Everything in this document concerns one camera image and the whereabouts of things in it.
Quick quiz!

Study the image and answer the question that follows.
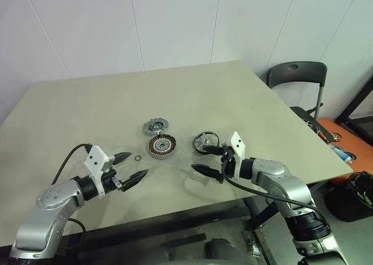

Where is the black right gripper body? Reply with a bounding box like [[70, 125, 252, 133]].
[[219, 148, 236, 180]]

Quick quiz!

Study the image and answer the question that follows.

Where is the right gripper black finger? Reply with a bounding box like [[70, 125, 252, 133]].
[[191, 164, 225, 184], [203, 144, 227, 157]]

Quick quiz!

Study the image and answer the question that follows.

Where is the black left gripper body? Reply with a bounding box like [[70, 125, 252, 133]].
[[101, 156, 129, 194]]

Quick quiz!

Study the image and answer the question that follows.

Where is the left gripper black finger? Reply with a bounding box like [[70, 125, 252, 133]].
[[112, 151, 133, 165], [121, 168, 150, 193]]

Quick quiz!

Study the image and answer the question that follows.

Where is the black rotor with silver spokes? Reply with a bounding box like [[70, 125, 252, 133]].
[[193, 130, 222, 155]]

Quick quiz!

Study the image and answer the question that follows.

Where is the grey stator with copper windings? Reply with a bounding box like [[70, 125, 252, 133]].
[[145, 133, 178, 161]]

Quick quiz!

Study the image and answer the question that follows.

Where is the grey finned motor end cap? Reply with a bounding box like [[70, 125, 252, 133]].
[[142, 117, 170, 136]]

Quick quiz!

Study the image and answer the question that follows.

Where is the black flat bar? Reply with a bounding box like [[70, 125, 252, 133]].
[[164, 232, 207, 248]]

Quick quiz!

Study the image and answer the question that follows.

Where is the dark grey rounded shape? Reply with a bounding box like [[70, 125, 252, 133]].
[[205, 238, 234, 265]]

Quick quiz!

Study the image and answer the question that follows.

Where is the black folding chair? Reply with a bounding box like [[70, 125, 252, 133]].
[[266, 61, 329, 132]]

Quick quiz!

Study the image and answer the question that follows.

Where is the blue tube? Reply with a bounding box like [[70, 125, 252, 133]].
[[329, 144, 355, 162]]

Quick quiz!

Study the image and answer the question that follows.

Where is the black waste bin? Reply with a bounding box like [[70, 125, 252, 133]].
[[325, 171, 373, 222]]

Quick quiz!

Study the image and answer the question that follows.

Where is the black framed cabinet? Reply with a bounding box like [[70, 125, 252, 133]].
[[333, 72, 373, 145]]

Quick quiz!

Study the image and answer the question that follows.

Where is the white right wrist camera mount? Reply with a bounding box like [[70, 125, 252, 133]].
[[223, 132, 248, 180]]

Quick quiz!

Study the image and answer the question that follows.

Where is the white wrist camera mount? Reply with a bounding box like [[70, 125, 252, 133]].
[[83, 144, 111, 198], [223, 132, 248, 180]]

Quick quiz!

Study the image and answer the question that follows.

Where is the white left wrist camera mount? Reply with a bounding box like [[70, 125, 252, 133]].
[[83, 144, 111, 198]]

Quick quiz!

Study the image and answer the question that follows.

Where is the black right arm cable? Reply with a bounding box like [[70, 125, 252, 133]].
[[220, 153, 320, 213]]

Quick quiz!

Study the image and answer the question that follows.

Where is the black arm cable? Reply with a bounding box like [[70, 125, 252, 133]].
[[51, 143, 93, 237], [220, 153, 320, 213]]

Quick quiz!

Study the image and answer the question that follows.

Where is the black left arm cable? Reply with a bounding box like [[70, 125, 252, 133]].
[[51, 143, 93, 237]]

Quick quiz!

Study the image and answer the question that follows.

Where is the black table frame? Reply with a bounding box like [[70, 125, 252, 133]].
[[62, 197, 280, 263]]

